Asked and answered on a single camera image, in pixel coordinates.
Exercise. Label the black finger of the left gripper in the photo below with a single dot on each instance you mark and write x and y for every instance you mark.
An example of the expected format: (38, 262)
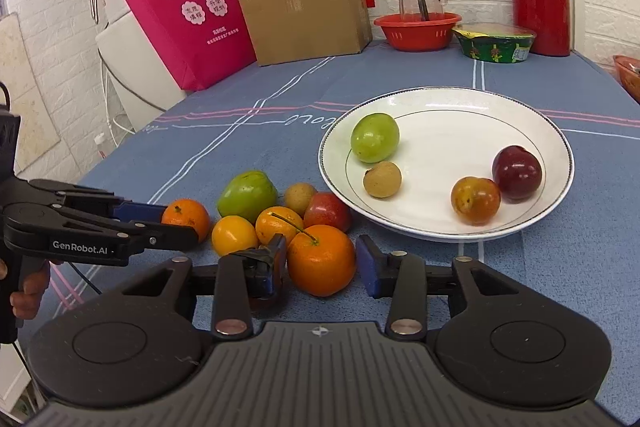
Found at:
(170, 237)

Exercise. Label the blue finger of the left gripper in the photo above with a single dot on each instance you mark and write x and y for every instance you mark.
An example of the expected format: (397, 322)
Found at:
(138, 212)

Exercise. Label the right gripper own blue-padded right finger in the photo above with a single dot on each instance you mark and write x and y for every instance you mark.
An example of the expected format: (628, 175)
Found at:
(400, 277)

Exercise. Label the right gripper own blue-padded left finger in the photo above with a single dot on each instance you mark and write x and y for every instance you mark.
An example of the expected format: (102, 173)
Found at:
(232, 316)

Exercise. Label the orange mandarin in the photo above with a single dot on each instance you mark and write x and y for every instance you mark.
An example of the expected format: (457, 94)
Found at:
(277, 220)
(188, 212)

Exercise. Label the yellow orange small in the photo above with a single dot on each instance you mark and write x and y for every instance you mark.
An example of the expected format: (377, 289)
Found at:
(232, 234)

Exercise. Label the large orange with stem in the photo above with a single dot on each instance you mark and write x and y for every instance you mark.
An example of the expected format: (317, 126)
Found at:
(321, 261)

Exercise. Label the green mango-shaped fruit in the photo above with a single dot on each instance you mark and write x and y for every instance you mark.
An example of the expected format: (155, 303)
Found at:
(247, 195)

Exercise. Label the red-yellow plum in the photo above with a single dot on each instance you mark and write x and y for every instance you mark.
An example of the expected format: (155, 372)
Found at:
(475, 200)

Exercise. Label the green apple round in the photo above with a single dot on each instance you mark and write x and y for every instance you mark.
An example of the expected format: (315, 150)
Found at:
(375, 138)

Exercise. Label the dark red plum large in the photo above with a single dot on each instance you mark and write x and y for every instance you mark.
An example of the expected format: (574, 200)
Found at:
(517, 173)

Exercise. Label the person's left hand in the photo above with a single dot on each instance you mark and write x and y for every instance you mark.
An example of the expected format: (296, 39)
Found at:
(25, 303)

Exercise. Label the red apple small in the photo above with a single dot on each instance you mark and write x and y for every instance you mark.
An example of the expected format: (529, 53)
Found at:
(326, 209)

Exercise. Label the white appliance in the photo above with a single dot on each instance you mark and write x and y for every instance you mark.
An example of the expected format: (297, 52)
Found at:
(131, 66)

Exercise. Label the white ceramic plate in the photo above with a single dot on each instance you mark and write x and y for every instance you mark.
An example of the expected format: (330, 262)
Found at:
(444, 135)

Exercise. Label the pink tote bag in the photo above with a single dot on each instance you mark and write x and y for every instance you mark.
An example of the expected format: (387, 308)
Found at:
(201, 42)

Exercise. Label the red plastic basket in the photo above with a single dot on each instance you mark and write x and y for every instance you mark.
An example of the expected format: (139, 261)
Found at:
(410, 34)

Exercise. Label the green instant noodle bowl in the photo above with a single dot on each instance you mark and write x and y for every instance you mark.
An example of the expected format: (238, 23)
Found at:
(494, 42)

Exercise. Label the cardboard box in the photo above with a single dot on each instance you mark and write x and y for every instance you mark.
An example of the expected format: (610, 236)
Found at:
(285, 31)

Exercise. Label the orange woven bowl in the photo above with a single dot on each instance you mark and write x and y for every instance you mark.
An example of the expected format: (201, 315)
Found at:
(628, 74)

